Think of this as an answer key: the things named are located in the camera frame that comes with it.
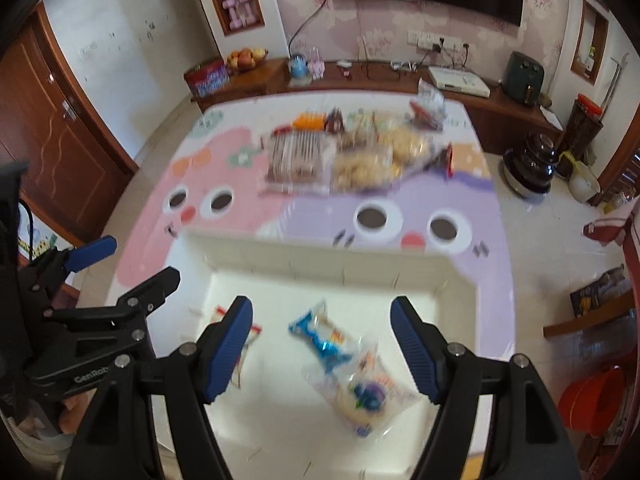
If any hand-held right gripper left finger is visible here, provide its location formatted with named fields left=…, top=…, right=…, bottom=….
left=60, top=296, right=254, bottom=480

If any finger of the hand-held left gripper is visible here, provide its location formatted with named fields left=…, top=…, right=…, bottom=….
left=45, top=266, right=182, bottom=341
left=22, top=236, right=119, bottom=306

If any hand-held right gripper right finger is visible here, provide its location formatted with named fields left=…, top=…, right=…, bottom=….
left=390, top=296, right=583, bottom=480

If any small red white snack packet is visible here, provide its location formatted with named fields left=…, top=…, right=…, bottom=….
left=210, top=305, right=263, bottom=391

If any clear blue print snack packet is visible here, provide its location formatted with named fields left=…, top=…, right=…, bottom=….
left=305, top=332, right=426, bottom=438

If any blue white snack packet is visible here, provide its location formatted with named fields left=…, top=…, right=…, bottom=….
left=287, top=300, right=361, bottom=376

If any white plastic tray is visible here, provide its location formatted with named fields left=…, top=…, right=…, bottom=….
left=145, top=229, right=506, bottom=478

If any yellow cookie bag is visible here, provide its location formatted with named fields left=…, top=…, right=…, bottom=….
left=330, top=145, right=401, bottom=193

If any brown wafer packet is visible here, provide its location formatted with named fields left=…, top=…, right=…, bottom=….
left=260, top=127, right=336, bottom=196

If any pale round cookie bag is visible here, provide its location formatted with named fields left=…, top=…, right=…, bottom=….
left=380, top=125, right=431, bottom=166

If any brown cookie packet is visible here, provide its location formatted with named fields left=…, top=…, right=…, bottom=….
left=340, top=129, right=381, bottom=151

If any orange white snack packet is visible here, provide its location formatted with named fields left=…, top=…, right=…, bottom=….
left=292, top=114, right=328, bottom=133

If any clear red label snack bag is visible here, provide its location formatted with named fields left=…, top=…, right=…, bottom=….
left=410, top=80, right=448, bottom=131

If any wooden door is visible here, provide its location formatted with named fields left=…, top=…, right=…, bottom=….
left=0, top=0, right=141, bottom=246

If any red plastic bucket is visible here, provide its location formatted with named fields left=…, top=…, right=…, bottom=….
left=557, top=365, right=626, bottom=433

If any book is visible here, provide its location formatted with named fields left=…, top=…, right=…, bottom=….
left=570, top=265, right=633, bottom=318

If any red tin box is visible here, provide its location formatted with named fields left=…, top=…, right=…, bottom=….
left=183, top=58, right=231, bottom=98

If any dark ceramic jar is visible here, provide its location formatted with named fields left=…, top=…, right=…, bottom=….
left=501, top=131, right=563, bottom=200

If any red white chair cover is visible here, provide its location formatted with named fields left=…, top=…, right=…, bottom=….
left=582, top=210, right=640, bottom=248

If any green snack packet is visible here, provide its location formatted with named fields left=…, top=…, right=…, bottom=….
left=347, top=110, right=386, bottom=133

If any white plastic bucket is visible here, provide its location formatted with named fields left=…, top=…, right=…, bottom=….
left=567, top=152, right=601, bottom=204

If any fruit bowl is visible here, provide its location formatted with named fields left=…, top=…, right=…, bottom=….
left=226, top=47, right=270, bottom=72

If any wooden television cabinet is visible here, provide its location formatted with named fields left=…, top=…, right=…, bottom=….
left=190, top=57, right=563, bottom=156

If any white set-top box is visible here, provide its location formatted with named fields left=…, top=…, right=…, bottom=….
left=427, top=65, right=492, bottom=97

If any tall brown basket red lid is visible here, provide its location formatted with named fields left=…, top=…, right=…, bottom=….
left=567, top=92, right=605, bottom=171

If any dark green air fryer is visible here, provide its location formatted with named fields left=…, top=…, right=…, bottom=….
left=502, top=51, right=542, bottom=106

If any white wall shelf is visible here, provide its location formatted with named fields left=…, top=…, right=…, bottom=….
left=187, top=0, right=278, bottom=58

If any white wall socket strip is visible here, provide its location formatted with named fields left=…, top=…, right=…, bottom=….
left=406, top=30, right=471, bottom=52

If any black television cable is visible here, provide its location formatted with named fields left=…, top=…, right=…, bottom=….
left=287, top=0, right=337, bottom=58

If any wooden framed wall niche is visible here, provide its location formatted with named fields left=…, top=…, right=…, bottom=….
left=570, top=0, right=610, bottom=86

